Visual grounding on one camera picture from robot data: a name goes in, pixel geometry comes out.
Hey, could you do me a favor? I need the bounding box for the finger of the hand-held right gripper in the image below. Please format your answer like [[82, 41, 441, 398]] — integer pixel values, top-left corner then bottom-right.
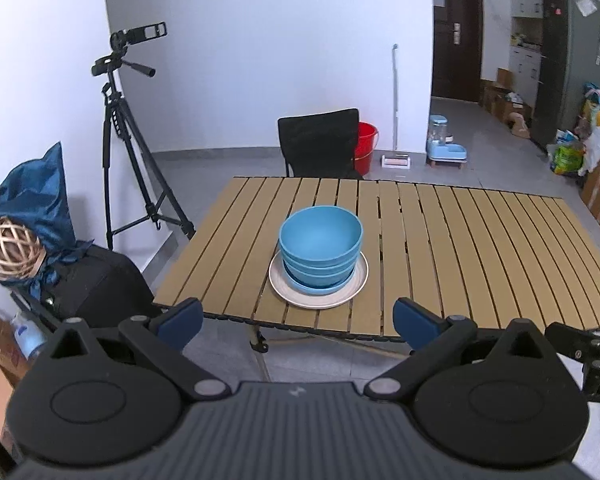
[[545, 322, 600, 362]]

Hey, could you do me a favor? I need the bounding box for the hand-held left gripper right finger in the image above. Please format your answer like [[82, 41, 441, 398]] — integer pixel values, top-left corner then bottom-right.
[[362, 296, 563, 401]]

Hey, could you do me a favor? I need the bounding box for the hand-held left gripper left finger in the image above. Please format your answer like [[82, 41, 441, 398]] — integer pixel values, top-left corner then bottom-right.
[[30, 297, 233, 402]]

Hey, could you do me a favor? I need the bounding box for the cream plate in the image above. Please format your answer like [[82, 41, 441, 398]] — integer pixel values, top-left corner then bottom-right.
[[268, 250, 369, 310]]

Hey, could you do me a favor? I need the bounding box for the blue plate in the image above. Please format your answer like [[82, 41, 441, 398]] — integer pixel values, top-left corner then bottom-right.
[[285, 272, 357, 296]]

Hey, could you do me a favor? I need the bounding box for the blue bowl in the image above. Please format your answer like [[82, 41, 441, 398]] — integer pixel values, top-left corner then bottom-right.
[[284, 260, 357, 289], [281, 247, 362, 277], [279, 206, 365, 267]]

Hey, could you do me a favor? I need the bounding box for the black bag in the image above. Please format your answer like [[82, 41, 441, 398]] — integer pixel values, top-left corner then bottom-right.
[[40, 245, 163, 331]]

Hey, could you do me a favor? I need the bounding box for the clear pump bottle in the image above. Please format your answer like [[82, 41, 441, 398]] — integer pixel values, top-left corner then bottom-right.
[[11, 310, 48, 361]]

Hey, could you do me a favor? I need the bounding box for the green plastic bag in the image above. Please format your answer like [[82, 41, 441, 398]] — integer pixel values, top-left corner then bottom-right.
[[550, 140, 586, 175]]

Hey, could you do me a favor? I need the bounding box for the white plastic bag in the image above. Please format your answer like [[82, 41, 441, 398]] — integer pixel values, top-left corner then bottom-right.
[[577, 127, 600, 176]]

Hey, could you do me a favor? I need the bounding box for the white flat mop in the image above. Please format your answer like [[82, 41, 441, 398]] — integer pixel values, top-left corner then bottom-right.
[[380, 43, 412, 168]]

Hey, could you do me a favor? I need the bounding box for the blue pet water feeder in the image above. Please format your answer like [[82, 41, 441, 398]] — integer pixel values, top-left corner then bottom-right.
[[426, 115, 469, 165]]

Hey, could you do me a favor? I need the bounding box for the red plastic bucket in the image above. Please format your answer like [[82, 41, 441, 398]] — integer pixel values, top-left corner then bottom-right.
[[352, 121, 380, 176]]

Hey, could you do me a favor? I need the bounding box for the woven rattan ball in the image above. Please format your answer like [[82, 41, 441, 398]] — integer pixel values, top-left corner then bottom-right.
[[0, 216, 47, 282]]

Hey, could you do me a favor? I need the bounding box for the blue satin cloth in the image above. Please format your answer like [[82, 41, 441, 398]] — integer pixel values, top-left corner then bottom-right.
[[0, 141, 96, 301]]

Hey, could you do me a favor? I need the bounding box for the black folding chair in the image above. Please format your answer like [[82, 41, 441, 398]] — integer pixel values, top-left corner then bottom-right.
[[277, 108, 365, 181]]

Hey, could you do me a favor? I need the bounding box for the brown cardboard piece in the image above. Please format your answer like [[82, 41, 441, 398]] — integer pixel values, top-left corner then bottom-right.
[[509, 112, 531, 139]]

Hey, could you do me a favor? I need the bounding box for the open cardboard box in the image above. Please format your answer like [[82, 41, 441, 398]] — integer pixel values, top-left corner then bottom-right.
[[481, 67, 512, 111], [495, 92, 533, 123]]

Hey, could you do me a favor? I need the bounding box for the dark grey refrigerator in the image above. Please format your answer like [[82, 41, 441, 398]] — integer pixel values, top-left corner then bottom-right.
[[530, 0, 600, 148]]

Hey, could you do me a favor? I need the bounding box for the white cabinet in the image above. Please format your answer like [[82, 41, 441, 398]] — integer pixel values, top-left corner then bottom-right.
[[507, 0, 546, 93]]

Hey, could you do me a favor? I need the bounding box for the dark brown door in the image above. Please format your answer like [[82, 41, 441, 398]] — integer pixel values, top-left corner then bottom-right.
[[431, 0, 483, 103]]

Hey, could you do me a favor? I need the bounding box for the black tripod with phone clamp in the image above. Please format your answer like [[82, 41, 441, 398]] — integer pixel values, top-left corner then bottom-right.
[[91, 21, 197, 251]]

